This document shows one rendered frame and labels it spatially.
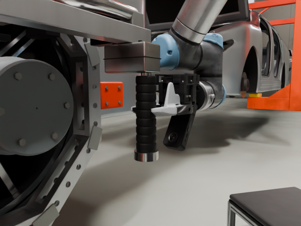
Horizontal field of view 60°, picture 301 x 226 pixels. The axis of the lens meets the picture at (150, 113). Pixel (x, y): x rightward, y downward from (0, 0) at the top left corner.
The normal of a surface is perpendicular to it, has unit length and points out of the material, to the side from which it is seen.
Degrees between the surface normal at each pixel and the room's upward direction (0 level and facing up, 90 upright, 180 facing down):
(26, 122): 90
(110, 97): 90
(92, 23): 90
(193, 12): 106
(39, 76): 90
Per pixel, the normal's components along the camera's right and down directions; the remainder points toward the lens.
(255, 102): -0.55, 0.10
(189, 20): -0.47, 0.37
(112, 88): 0.84, 0.07
